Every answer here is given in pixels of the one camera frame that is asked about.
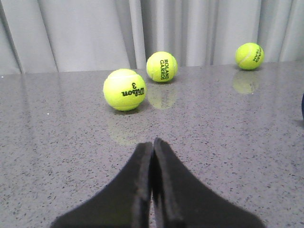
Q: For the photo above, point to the Head Team tennis ball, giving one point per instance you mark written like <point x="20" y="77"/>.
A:
<point x="249" y="56"/>

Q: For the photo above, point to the Wilson 3 tennis ball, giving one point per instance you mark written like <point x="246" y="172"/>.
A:
<point x="124" y="89"/>

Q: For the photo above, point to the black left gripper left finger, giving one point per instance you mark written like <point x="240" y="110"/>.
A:
<point x="123" y="203"/>

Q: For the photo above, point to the white blue tennis ball can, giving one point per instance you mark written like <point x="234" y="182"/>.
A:
<point x="302" y="106"/>

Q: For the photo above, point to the grey pleated curtain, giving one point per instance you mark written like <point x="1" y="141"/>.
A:
<point x="43" y="36"/>

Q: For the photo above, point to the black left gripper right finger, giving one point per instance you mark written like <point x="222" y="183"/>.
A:
<point x="182" y="201"/>

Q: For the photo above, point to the Roland Garros tennis ball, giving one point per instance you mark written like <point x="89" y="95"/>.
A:
<point x="161" y="67"/>

